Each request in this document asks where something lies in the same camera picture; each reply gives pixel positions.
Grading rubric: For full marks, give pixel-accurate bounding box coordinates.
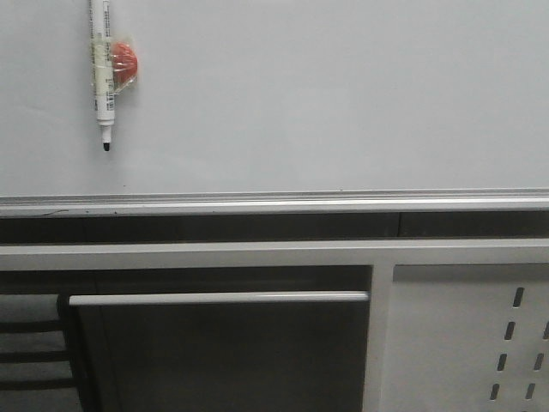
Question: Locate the red round magnet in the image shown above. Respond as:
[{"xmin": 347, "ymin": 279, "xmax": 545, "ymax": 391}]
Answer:
[{"xmin": 111, "ymin": 41, "xmax": 138, "ymax": 94}]

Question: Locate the white whiteboard marker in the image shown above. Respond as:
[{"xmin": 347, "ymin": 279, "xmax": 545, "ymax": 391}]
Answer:
[{"xmin": 88, "ymin": 0, "xmax": 116, "ymax": 152}]

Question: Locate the white whiteboard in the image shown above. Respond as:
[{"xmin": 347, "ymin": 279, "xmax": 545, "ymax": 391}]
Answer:
[{"xmin": 1, "ymin": 1, "xmax": 548, "ymax": 197}]

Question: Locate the aluminium whiteboard tray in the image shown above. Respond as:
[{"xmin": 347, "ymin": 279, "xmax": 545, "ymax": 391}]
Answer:
[{"xmin": 1, "ymin": 188, "xmax": 548, "ymax": 219}]

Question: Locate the white perforated metal panel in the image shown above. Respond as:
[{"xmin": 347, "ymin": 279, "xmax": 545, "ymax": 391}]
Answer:
[{"xmin": 380, "ymin": 264, "xmax": 548, "ymax": 411}]

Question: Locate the dark slatted chair back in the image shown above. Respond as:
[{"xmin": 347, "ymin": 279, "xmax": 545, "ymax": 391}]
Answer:
[{"xmin": 1, "ymin": 294, "xmax": 83, "ymax": 411}]

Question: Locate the white metal frame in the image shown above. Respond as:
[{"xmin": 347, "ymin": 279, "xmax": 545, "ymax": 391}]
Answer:
[{"xmin": 1, "ymin": 239, "xmax": 548, "ymax": 411}]

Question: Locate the grey panel with white rail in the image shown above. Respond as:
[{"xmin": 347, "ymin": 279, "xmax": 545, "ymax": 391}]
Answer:
[{"xmin": 69, "ymin": 291, "xmax": 370, "ymax": 411}]

